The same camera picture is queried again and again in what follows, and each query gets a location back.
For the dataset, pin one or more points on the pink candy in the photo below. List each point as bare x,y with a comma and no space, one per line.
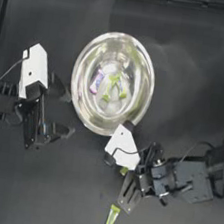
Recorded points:
97,81

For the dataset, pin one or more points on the steel bowl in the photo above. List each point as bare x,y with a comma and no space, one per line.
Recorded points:
107,116

